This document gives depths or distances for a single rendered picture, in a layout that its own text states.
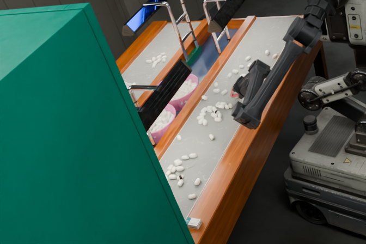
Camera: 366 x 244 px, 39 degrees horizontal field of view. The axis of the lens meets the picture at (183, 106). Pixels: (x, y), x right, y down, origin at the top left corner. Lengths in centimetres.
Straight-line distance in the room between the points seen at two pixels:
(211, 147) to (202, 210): 41
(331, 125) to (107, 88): 162
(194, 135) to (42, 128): 137
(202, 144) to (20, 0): 195
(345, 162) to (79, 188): 153
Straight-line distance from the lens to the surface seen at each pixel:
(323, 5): 190
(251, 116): 187
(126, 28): 295
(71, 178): 131
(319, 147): 265
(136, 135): 150
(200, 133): 250
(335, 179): 259
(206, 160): 233
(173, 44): 338
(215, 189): 214
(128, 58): 337
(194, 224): 202
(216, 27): 265
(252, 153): 233
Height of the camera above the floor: 221
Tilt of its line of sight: 33 degrees down
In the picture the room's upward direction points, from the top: 20 degrees counter-clockwise
